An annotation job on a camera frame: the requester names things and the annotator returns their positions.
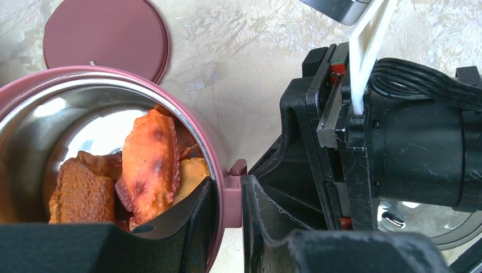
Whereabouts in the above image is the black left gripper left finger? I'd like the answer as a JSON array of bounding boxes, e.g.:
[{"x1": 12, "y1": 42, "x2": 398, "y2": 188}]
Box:
[{"x1": 1, "y1": 178, "x2": 218, "y2": 272}]

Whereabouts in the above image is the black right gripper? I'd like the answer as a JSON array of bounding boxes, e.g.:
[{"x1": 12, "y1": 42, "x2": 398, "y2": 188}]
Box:
[{"x1": 250, "y1": 43, "x2": 481, "y2": 230}]

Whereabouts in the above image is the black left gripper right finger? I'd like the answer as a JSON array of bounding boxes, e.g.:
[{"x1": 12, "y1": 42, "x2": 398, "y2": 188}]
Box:
[{"x1": 241, "y1": 175, "x2": 449, "y2": 272}]

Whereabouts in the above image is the orange fried chicken wing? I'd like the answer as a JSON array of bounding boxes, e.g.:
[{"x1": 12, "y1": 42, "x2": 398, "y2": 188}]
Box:
[{"x1": 115, "y1": 109, "x2": 180, "y2": 225}]

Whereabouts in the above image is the orange fried cutlet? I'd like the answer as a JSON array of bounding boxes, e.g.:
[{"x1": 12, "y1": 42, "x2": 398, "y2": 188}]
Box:
[{"x1": 49, "y1": 151, "x2": 122, "y2": 224}]

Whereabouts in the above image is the dark red round lid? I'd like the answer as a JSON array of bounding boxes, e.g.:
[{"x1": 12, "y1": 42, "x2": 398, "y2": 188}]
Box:
[{"x1": 43, "y1": 0, "x2": 171, "y2": 84}]

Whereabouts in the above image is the glass lid with red clasp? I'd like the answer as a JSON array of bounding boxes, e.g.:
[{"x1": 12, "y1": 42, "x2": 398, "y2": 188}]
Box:
[{"x1": 377, "y1": 200, "x2": 481, "y2": 250}]

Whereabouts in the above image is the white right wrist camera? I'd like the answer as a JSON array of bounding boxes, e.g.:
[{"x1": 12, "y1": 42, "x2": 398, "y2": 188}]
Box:
[{"x1": 299, "y1": 0, "x2": 399, "y2": 116}]

